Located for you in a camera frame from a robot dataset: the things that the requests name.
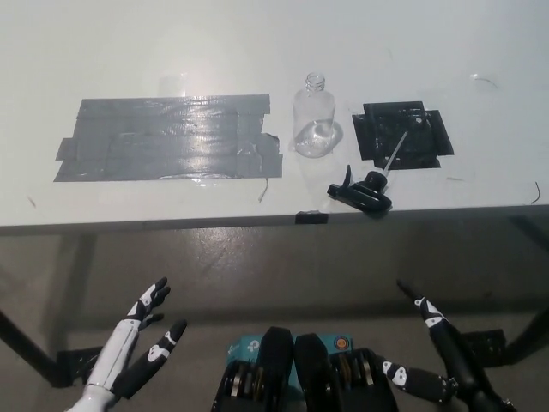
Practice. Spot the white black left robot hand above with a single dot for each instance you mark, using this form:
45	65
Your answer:
116	352

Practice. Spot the small black tape strip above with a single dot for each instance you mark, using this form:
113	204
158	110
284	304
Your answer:
312	218

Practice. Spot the black teal robot torso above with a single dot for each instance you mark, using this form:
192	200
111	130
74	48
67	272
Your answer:
279	356

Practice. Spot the black spray trigger lid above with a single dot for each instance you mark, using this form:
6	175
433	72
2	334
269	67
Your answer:
369	193

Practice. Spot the black table foot plate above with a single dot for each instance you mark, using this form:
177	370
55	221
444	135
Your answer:
73	365
486	345

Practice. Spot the clear plastic bottle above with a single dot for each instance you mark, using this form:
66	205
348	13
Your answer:
313	124

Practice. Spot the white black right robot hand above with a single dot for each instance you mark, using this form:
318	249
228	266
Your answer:
450	347

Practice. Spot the grey duct tape patch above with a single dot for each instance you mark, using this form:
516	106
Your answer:
171	141

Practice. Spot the black tape patch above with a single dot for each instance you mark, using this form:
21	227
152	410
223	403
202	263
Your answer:
429	146

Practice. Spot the black table leg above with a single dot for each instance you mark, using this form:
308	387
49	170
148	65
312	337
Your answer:
25	343
527	330

